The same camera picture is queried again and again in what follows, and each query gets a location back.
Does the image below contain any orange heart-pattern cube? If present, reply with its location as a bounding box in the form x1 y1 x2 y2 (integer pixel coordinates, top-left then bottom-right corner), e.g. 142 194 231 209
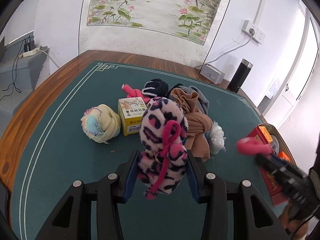
258 126 273 143

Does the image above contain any white plastic bag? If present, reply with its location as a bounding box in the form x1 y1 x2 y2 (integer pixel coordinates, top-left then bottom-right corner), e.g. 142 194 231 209
208 121 226 155

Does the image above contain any tan knotted stocking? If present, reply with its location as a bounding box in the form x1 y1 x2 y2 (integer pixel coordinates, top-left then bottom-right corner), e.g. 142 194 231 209
171 88 213 162

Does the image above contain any pastel yellow sock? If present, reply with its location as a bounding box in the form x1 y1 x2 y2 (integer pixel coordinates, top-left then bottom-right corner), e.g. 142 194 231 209
80 104 121 144

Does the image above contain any yellow medicine box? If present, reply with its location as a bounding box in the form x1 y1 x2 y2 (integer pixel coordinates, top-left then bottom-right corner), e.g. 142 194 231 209
118 97 147 136

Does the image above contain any pink leopard fuzzy sock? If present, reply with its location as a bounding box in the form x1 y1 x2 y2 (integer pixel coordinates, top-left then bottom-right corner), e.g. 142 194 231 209
137 97 188 200

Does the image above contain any grey sock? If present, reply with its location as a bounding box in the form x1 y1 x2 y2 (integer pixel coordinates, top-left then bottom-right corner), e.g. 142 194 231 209
178 86 209 114

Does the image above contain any pink knotted sock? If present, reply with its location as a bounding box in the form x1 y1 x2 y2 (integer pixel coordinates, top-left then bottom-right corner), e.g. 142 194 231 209
121 84 150 103

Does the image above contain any black white striped sock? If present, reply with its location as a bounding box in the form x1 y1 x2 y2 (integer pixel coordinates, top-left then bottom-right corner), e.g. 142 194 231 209
141 79 169 98

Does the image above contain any person's right hand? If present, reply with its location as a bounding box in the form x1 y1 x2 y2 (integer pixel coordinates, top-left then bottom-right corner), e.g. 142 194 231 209
279 202 309 239

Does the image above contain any red storage box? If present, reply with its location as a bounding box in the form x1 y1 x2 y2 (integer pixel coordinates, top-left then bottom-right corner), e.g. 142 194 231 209
248 123 296 206

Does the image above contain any green table mat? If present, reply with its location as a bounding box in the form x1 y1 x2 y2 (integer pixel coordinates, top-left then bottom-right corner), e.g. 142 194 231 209
11 61 271 239

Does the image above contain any white door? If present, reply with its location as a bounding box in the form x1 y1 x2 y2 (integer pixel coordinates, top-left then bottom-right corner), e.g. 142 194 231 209
258 4 319 128

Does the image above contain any black thermos bottle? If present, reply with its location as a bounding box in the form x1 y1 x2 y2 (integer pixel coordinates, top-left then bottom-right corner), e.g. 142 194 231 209
227 59 253 93

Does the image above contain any grey speaker box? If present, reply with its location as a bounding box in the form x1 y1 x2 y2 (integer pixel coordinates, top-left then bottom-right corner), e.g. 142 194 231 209
200 64 225 85

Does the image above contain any grey side cabinet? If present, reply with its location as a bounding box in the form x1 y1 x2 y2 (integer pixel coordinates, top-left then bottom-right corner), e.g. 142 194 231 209
1 31 48 133

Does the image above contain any white power strip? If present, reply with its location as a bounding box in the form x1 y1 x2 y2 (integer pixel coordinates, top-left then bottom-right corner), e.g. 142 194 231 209
22 47 40 57

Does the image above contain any white socket cable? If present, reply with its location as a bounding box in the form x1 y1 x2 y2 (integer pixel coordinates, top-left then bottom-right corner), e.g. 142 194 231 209
195 0 271 68

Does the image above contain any white wall socket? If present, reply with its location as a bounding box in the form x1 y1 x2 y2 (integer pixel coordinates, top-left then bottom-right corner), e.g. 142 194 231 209
241 20 266 44

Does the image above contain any lotus wall painting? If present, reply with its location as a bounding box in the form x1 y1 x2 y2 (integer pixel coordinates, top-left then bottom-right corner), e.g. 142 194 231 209
79 0 230 67

